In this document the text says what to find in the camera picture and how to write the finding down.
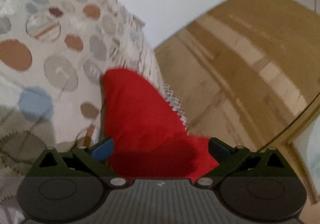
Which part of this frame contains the red shirt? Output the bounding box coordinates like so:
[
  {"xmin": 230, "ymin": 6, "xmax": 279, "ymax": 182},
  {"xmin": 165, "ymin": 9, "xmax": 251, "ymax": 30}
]
[{"xmin": 103, "ymin": 68, "xmax": 219, "ymax": 182}]

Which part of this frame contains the wooden wardrobe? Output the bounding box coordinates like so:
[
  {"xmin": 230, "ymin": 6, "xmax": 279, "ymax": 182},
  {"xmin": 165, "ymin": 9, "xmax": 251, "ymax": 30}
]
[{"xmin": 155, "ymin": 0, "xmax": 319, "ymax": 204}]

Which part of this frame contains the patterned bed cover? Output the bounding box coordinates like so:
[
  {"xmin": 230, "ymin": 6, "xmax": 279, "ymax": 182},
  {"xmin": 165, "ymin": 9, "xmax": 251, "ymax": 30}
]
[{"xmin": 1, "ymin": 0, "xmax": 183, "ymax": 223}]

